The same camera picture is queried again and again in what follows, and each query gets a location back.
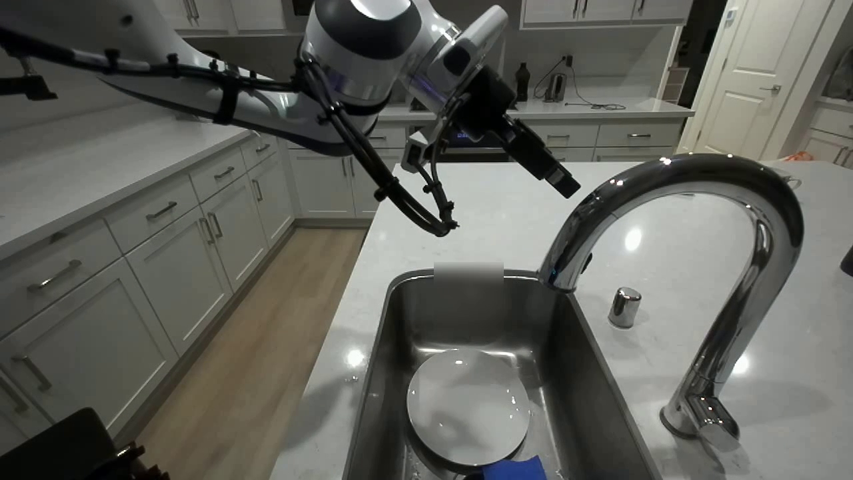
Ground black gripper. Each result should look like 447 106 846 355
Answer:
443 66 584 199

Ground chrome gooseneck kitchen faucet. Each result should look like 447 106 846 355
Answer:
537 149 806 454

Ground white drawer cabinets beside oven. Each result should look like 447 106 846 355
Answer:
517 119 688 165

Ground black built-in oven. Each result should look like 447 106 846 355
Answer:
435 143 517 165

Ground dark bottle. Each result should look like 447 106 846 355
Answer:
512 59 533 103

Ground chrome soap dispenser pump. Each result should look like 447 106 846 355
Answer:
605 283 644 330

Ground white lower cabinets beside oven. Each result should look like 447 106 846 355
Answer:
281 122 411 225

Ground white panel door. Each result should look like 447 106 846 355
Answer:
689 0 838 165

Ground stainless steel sink basin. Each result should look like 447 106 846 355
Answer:
341 266 660 480

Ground white round plate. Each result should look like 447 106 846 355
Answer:
404 349 535 473

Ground blue sponge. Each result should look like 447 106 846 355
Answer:
481 454 549 480

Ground long white lower cabinet run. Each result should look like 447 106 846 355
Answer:
0 130 299 458

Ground black bulky object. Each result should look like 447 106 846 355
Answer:
0 405 173 480

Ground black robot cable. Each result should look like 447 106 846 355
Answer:
0 25 463 241

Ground white upper cabinets with bar handles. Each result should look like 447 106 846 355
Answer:
520 0 695 30

